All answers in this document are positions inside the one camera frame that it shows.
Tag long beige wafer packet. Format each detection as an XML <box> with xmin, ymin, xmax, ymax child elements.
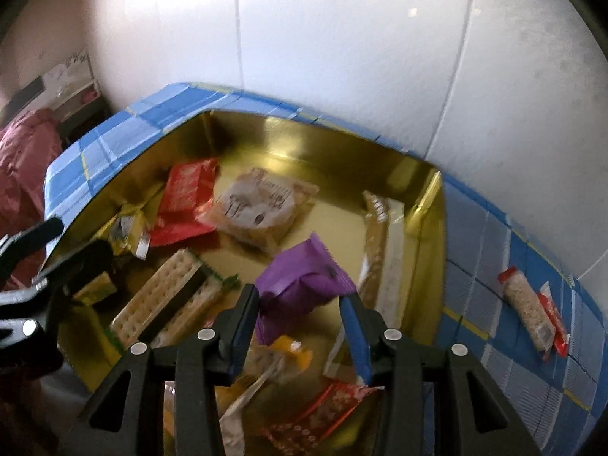
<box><xmin>356</xmin><ymin>190</ymin><xmax>405</xmax><ymax>317</ymax></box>

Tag gold box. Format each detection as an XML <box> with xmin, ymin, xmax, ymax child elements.
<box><xmin>45</xmin><ymin>109</ymin><xmax>447</xmax><ymax>456</ymax></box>

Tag white snack packet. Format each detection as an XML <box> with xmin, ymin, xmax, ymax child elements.
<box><xmin>217</xmin><ymin>373</ymin><xmax>274</xmax><ymax>456</ymax></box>

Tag blue plaid bed sheet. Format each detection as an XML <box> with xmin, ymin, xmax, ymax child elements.
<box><xmin>43</xmin><ymin>82</ymin><xmax>608</xmax><ymax>456</ymax></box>

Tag clear oat packet red ends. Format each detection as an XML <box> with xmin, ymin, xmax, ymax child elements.
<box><xmin>497</xmin><ymin>267</ymin><xmax>555</xmax><ymax>363</ymax></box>

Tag clear beige pastry packet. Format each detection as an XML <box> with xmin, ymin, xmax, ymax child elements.
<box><xmin>196</xmin><ymin>167</ymin><xmax>320</xmax><ymax>256</ymax></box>

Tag yellow snack packet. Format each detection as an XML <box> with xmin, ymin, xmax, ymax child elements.
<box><xmin>101</xmin><ymin>202</ymin><xmax>154</xmax><ymax>260</ymax></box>

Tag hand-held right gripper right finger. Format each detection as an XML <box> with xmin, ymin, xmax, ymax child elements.
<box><xmin>339</xmin><ymin>292</ymin><xmax>540</xmax><ymax>456</ymax></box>

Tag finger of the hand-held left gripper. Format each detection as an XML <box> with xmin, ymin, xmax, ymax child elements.
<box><xmin>0</xmin><ymin>217</ymin><xmax>65</xmax><ymax>290</ymax></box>
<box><xmin>0</xmin><ymin>240</ymin><xmax>114</xmax><ymax>381</ymax></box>

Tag purple snack packet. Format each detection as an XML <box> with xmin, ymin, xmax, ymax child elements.
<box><xmin>254</xmin><ymin>233</ymin><xmax>358</xmax><ymax>347</ymax></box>

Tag red patterned snack packet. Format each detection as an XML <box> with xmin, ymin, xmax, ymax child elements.
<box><xmin>263</xmin><ymin>382</ymin><xmax>383</xmax><ymax>456</ymax></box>

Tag dark red quilt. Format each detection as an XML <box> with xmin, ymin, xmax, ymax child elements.
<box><xmin>0</xmin><ymin>108</ymin><xmax>65</xmax><ymax>290</ymax></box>

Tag yellow-green snack packet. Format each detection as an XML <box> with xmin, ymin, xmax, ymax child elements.
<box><xmin>73</xmin><ymin>271</ymin><xmax>118</xmax><ymax>306</ymax></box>

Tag thin red snack packet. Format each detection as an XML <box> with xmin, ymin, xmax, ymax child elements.
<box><xmin>538</xmin><ymin>282</ymin><xmax>569</xmax><ymax>358</ymax></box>

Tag cracker packet with green ends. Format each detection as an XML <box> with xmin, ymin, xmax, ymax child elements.
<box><xmin>109</xmin><ymin>248</ymin><xmax>241</xmax><ymax>348</ymax></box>

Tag white shelf unit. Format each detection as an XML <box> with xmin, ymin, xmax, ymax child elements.
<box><xmin>43</xmin><ymin>50</ymin><xmax>103</xmax><ymax>122</ymax></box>

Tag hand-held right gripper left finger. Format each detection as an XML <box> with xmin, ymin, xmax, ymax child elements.
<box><xmin>57</xmin><ymin>285</ymin><xmax>260</xmax><ymax>456</ymax></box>

